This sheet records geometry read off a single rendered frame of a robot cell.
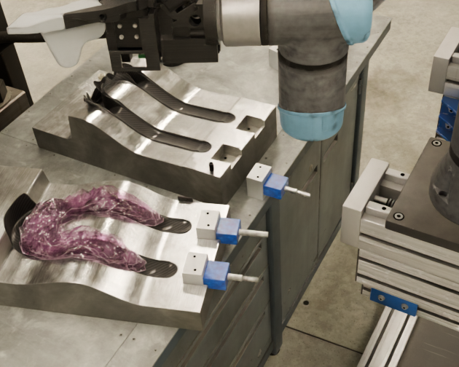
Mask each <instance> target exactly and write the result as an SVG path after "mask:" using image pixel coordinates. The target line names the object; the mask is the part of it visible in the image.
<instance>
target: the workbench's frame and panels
mask: <svg viewBox="0 0 459 367"><path fill-rule="evenodd" d="M390 29H391V21H390V23H389V24H388V26H387V27H386V29H385V30H384V31H383V33H382V35H381V36H380V38H379V39H378V40H377V42H376V43H375V45H374V46H373V48H372V49H371V50H370V52H369V54H368V55H367V56H366V58H365V59H364V61H363V62H362V64H361V65H360V66H359V68H358V70H357V71H356V72H355V73H354V75H353V77H352V78H351V80H350V81H349V82H348V84H347V85H346V89H345V102H346V109H345V110H344V117H343V123H342V126H341V128H340V130H339V131H338V132H337V133H336V134H335V135H333V136H332V137H330V138H327V139H325V140H322V141H308V142H307V143H306V145H305V147H304V148H303V150H302V151H301V152H300V153H299V155H298V157H297V158H296V159H295V161H294V163H293V164H292V165H291V167H290V168H289V170H288V171H287V173H286V174H285V175H284V176H285V177H288V178H289V187H291V188H295V189H298V191H299V190H300V191H304V192H307V193H308V192H309V193H310V197H304V196H301V195H298V194H291V193H288V192H286V193H285V194H284V196H283V197H282V199H281V200H280V199H276V198H274V197H270V198H269V199H268V200H267V201H266V203H265V204H264V206H263V208H262V209H261V210H260V211H259V213H258V215H257V216H256V218H255V219H254V221H253V222H252V223H251V225H250V227H249V228H248V230H255V231H263V232H269V235H268V238H263V237H249V236H242V238H241V239H240V241H239V243H238V244H237V245H236V246H235V248H234V250H233V251H232V252H231V254H230V255H229V257H228V258H227V260H226V261H225V262H228V263H229V265H230V271H231V272H230V273H231V274H238V275H243V276H251V277H252V276H253V277H258V278H259V282H257V283H255V282H253V283H252V282H249V281H246V282H245V280H243V281H242V282H241V281H234V280H229V282H228V285H227V289H226V290H225V291H223V290H216V289H214V291H213V295H212V299H211V304H210V307H209V310H208V315H207V318H206V321H205V326H204V329H203V331H196V330H189V329H183V328H180V329H178V331H177V332H176V334H175V336H174V337H173V338H172V340H171V341H170V343H169V344H168V346H167V347H166V348H165V350H164V352H163V353H162V354H161V356H160V357H159V359H158V360H157V362H156V363H155V364H154V366H153V367H263V366H264V365H265V363H266V361H267V359H268V358H269V356H270V355H277V354H278V353H279V351H280V348H281V345H282V343H283V330H284V328H285V327H286V325H287V323H288V321H289V320H290V318H291V316H292V315H293V313H294V310H295V309H296V308H297V305H298V303H299V302H300V300H301V298H302V296H303V295H304V293H305V291H306V289H307V287H308V286H309V284H310V282H311V280H312V278H313V276H314V275H315V273H316V271H317V269H318V268H319V266H320V264H321V262H322V261H323V258H324V256H325V255H326V253H327V251H328V249H329V248H330V246H331V244H332V243H333V241H334V238H335V237H336V236H337V233H338V231H339V230H340V228H341V223H342V206H343V204H344V203H345V201H346V199H347V198H348V196H349V194H350V193H351V191H352V190H353V187H354V186H355V185H356V183H357V181H358V178H359V170H360V161H361V145H362V137H363V128H364V112H365V104H366V88H367V79H368V71H369V60H370V58H371V57H372V56H373V54H374V52H375V51H376V49H377V48H378V47H379V45H380V43H381V42H382V40H383V39H384V38H385V36H386V35H387V33H388V32H389V30H390Z"/></svg>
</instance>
